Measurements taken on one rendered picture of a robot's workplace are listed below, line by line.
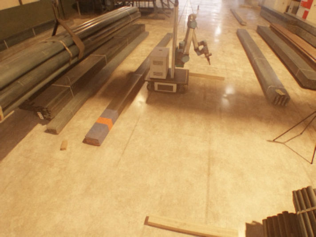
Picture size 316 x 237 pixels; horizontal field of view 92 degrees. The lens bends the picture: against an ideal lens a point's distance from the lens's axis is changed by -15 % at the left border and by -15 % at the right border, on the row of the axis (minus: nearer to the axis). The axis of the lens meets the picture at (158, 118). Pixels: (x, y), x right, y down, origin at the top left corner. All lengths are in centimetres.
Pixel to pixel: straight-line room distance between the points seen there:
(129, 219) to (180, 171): 94
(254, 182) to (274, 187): 29
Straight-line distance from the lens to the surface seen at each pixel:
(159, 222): 216
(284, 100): 445
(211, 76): 469
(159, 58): 359
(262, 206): 266
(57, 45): 289
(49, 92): 390
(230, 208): 247
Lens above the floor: 217
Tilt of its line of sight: 42 degrees down
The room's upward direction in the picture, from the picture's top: straight up
